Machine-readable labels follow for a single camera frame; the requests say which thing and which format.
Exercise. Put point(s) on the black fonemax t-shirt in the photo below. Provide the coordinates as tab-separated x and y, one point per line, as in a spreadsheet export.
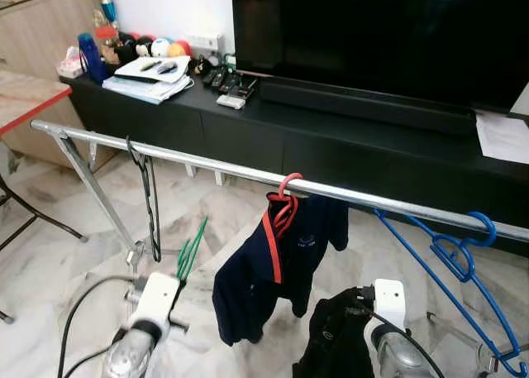
331	337

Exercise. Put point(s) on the green plastic hanger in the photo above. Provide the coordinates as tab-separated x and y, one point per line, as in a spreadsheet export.
190	254

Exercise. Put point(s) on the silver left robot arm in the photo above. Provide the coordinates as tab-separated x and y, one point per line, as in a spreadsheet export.
132	357

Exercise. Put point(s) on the blue plastic hanger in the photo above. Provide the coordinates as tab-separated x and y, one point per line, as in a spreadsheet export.
459	262

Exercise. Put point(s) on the red plastic hanger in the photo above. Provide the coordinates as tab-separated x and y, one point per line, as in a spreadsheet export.
273	246

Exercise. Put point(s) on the navy blue shirt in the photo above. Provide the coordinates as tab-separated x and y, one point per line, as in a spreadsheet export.
248	295

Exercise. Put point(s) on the silver metal clothes rack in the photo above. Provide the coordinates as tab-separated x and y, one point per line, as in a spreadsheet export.
248	175

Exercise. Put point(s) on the black tv console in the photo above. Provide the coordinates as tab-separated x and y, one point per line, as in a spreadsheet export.
248	146

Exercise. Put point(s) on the black soundbar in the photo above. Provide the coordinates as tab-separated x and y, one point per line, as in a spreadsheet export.
364	105

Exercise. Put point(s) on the white paper sheet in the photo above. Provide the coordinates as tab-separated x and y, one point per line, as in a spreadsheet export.
504	134

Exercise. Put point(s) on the small white device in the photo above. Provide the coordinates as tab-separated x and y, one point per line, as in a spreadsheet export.
231	102

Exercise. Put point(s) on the black remote control caddy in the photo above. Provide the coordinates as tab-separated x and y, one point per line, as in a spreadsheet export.
223	76

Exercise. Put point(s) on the black flat television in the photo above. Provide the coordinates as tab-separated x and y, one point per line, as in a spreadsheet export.
372	31

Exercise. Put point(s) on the stack of white papers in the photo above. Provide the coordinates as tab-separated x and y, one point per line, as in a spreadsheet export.
149	84

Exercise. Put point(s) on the orange ball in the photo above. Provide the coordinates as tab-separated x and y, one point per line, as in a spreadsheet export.
180	47

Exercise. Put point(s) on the white round toy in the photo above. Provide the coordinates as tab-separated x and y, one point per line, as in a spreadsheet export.
161	47

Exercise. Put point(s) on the black round toy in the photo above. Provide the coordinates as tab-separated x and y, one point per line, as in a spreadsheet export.
136	47

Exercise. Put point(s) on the gold figurine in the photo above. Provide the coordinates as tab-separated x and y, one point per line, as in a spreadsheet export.
106	40

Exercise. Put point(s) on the pink tissue pack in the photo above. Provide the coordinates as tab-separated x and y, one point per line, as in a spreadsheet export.
70	64

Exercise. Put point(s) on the pink marble folding table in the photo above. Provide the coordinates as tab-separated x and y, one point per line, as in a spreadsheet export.
25	101

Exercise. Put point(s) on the blue trophy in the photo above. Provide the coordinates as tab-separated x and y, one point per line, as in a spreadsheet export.
105	2

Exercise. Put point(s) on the light wooden cabinet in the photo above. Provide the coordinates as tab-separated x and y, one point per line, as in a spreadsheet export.
41	39

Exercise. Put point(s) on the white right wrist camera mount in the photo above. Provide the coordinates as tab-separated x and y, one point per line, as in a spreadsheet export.
390	303

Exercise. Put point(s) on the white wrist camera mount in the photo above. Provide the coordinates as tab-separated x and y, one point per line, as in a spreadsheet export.
390	303
157	303

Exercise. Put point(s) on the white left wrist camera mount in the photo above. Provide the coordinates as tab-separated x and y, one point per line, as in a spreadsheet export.
157	303

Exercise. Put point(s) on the white wall socket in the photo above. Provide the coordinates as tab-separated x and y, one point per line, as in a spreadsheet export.
206	44

